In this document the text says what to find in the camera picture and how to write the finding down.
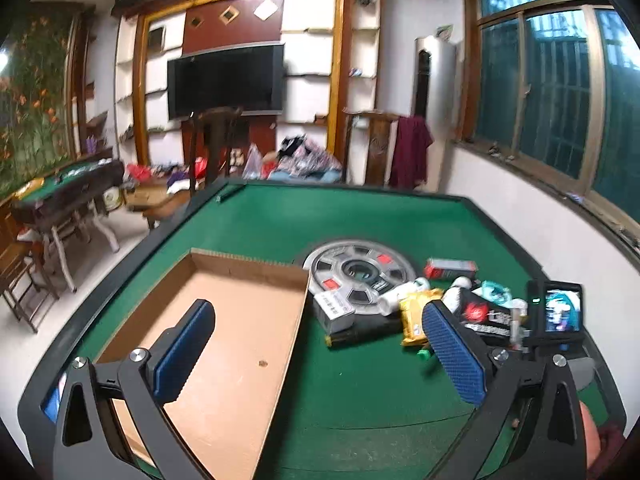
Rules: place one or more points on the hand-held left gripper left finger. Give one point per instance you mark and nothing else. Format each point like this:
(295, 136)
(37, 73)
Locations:
(182, 355)

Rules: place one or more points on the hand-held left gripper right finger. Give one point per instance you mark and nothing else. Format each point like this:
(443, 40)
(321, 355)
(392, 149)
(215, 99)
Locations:
(455, 360)

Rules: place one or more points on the black packet with red logo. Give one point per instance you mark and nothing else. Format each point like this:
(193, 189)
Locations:
(480, 312)

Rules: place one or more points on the yellow snack packet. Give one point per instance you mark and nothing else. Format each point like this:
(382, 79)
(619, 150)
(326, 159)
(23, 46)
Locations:
(415, 317)

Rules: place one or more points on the shallow cardboard box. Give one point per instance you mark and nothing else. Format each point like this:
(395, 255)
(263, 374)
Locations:
(240, 320)

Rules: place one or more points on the small white bottle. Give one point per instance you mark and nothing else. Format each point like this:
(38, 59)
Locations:
(457, 292)

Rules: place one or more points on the teal packet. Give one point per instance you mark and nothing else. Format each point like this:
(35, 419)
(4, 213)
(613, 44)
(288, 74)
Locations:
(492, 291)

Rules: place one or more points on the black marker pen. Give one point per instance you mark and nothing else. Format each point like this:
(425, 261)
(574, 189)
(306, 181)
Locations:
(365, 331)

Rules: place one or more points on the white printed carton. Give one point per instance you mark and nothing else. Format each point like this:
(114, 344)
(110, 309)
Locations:
(332, 310)

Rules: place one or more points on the person's right forearm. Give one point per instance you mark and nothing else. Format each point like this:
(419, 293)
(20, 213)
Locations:
(590, 440)

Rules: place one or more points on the white-capped slim bottle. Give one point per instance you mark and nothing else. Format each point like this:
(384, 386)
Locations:
(519, 310)

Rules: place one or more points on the white cylindrical bottle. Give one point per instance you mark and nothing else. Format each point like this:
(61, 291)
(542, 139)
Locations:
(400, 301)

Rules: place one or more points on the green mahjong table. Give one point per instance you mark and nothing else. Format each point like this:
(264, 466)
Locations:
(380, 390)

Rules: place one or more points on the red and grey carton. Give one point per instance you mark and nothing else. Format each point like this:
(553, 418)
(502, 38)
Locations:
(452, 268)

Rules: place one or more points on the round grey table centre panel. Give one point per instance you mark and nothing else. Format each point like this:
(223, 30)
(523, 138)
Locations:
(360, 270)

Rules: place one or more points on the low wooden bench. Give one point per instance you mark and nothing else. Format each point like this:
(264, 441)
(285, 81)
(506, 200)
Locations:
(155, 200)

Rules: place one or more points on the white bucket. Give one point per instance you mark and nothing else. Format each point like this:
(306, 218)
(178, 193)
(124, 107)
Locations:
(112, 200)

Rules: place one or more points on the red cloth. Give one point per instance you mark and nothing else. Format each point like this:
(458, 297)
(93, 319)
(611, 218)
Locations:
(139, 172)

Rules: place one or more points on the red plastic bag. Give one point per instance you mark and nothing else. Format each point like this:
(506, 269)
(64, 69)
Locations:
(200, 167)

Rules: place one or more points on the brown wooden chair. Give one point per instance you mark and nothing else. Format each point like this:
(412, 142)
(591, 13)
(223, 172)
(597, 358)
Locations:
(15, 265)

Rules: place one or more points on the translucent plastic bag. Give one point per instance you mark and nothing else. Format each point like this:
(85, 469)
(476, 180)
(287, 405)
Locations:
(252, 165)

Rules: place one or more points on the small green-topped mahjong table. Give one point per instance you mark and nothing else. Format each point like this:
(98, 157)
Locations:
(70, 182)

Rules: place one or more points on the maroon garment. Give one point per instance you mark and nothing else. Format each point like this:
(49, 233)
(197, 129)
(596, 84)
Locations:
(410, 152)

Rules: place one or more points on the wood-framed window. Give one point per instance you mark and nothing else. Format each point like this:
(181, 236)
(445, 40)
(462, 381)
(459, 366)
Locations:
(550, 90)

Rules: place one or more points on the dark wooden chair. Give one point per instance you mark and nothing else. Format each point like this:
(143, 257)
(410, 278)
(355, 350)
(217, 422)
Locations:
(217, 135)

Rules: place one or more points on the carved wooden chair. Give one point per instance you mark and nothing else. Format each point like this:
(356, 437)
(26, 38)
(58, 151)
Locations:
(377, 145)

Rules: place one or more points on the pile of clothes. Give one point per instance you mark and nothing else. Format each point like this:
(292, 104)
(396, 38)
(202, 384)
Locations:
(310, 160)

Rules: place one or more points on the standing air conditioner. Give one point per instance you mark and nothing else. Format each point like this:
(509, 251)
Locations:
(440, 80)

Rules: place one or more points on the black flat-screen television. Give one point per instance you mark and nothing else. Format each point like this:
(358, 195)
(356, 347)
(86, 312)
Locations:
(225, 82)

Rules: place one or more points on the framed picture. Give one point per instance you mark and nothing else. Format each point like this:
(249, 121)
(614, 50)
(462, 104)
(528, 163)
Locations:
(156, 38)

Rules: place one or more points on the flower wall mural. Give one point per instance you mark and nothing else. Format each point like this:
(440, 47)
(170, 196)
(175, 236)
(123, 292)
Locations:
(30, 100)

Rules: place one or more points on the wooden wall shelving unit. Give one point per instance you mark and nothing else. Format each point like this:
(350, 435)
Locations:
(310, 55)

